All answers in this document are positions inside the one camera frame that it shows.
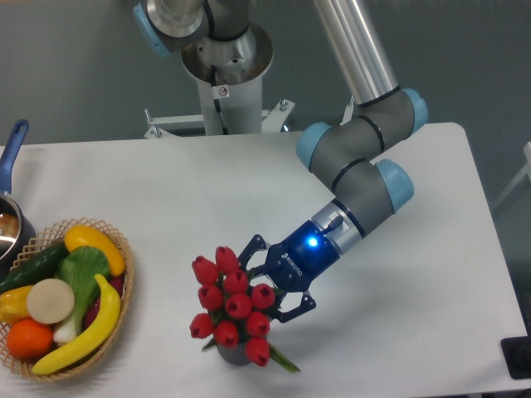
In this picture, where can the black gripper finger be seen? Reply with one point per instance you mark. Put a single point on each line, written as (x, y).
(256, 244)
(307, 303)

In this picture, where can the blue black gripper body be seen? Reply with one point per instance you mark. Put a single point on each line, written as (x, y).
(294, 263)

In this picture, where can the red tulip bouquet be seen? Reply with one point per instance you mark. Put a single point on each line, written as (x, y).
(235, 310)

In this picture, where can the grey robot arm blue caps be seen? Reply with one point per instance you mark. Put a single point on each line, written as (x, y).
(347, 159)

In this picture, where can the dark grey ribbed vase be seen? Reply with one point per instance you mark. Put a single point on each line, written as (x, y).
(235, 355)

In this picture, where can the dark red vegetable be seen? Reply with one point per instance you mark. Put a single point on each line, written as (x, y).
(118, 284)

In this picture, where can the yellow banana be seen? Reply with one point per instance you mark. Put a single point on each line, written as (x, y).
(89, 340)

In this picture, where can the green bok choy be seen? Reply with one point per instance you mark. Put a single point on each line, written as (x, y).
(78, 270)

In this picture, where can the woven wicker basket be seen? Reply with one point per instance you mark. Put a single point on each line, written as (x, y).
(49, 236)

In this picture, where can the black device at edge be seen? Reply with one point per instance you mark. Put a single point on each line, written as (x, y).
(516, 352)

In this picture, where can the beige round disc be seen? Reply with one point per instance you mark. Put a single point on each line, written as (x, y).
(50, 301)

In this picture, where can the green cucumber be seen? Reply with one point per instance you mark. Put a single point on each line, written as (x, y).
(40, 266)

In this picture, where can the orange fruit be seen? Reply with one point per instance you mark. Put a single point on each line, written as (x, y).
(28, 339)

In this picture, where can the yellow bell pepper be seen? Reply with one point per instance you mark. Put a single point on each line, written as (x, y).
(14, 305)

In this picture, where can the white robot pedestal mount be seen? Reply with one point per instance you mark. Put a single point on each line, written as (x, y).
(229, 77)

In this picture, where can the blue handled saucepan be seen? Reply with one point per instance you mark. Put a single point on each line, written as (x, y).
(16, 229)

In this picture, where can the white frame at right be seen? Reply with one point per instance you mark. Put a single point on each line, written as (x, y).
(515, 187)

